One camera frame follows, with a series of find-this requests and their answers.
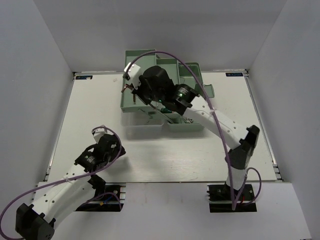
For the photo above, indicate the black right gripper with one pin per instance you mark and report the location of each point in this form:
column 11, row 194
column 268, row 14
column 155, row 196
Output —
column 138, row 92

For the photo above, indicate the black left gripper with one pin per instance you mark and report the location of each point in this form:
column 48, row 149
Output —
column 116, row 151

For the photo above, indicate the green screwdriver orange cap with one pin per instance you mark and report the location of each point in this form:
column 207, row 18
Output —
column 165, row 110

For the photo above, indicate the large brown hex key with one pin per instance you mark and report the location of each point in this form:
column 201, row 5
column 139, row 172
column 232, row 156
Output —
column 127, row 86

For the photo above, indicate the green toolbox with clear lid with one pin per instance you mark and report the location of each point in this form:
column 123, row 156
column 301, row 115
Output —
column 179, row 71

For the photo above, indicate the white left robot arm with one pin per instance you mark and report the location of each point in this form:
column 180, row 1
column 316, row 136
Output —
column 40, row 219

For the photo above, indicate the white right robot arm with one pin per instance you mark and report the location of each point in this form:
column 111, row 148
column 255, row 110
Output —
column 240, row 139

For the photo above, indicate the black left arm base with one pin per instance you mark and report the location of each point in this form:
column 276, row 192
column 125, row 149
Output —
column 110, row 199

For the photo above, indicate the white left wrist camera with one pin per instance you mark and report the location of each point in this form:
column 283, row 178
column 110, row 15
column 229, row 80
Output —
column 98, row 133

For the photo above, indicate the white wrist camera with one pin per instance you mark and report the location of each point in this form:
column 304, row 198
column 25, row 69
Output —
column 132, row 72
column 98, row 133

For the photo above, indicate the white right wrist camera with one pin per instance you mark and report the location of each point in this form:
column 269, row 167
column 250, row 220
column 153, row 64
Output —
column 132, row 72

